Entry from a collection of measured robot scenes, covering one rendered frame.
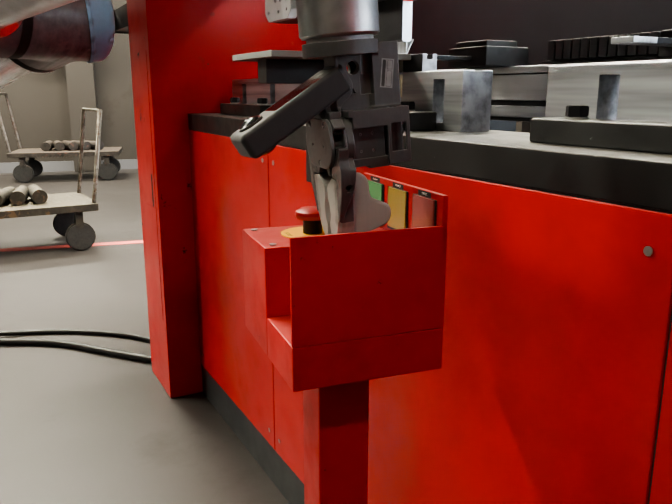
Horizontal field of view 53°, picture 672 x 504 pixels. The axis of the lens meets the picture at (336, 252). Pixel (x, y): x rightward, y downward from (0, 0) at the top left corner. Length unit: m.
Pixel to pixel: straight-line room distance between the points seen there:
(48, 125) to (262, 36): 6.77
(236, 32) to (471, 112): 1.12
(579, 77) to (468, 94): 0.23
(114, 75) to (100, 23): 7.68
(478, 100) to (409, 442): 0.55
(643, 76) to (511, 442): 0.46
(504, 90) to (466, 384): 0.67
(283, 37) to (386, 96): 1.50
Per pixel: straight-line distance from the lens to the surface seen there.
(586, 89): 0.90
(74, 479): 1.87
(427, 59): 1.20
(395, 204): 0.75
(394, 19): 1.28
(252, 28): 2.10
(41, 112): 8.74
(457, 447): 1.00
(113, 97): 8.68
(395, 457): 1.15
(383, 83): 0.65
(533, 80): 1.35
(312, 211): 0.74
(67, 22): 0.98
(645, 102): 0.85
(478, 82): 1.10
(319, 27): 0.62
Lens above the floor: 0.94
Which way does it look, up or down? 14 degrees down
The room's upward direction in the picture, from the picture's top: straight up
